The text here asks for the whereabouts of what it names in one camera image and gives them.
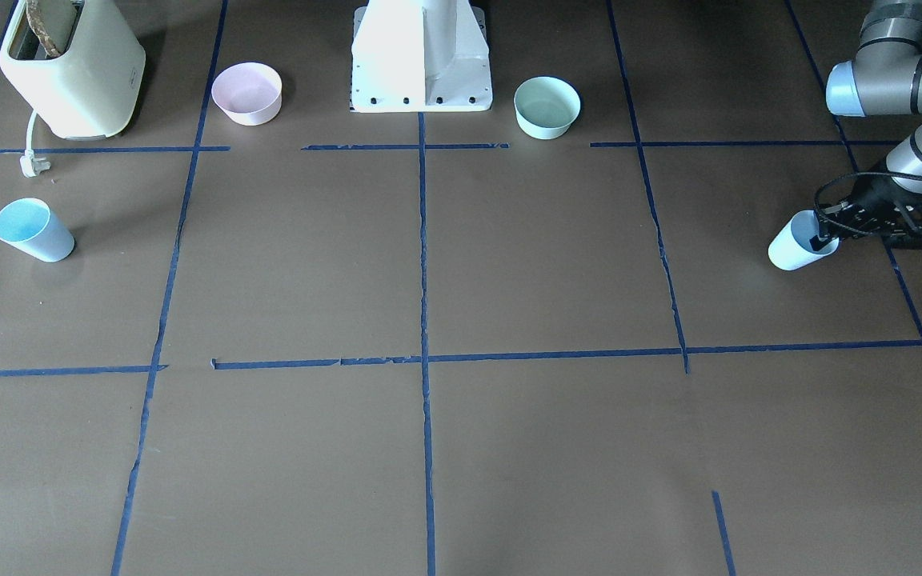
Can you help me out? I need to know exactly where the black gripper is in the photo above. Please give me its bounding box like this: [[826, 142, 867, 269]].
[[810, 175, 922, 249]]

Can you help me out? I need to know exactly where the blue cup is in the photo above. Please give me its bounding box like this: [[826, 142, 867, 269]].
[[0, 198, 76, 263], [768, 210, 840, 272]]

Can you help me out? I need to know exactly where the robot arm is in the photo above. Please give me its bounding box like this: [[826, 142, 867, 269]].
[[806, 1, 922, 250]]

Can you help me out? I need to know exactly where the green bowl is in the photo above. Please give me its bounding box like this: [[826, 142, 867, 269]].
[[513, 76, 582, 141]]

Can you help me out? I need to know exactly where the pink bowl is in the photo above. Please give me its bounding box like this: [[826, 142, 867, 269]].
[[210, 62, 284, 126]]

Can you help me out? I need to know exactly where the cream toaster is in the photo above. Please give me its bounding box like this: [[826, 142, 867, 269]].
[[0, 1, 146, 141]]

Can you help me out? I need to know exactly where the toast slice in toaster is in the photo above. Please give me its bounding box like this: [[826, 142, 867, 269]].
[[25, 0, 80, 58]]

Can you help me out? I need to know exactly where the white toaster plug cable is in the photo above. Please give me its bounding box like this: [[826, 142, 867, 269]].
[[19, 110, 52, 178]]

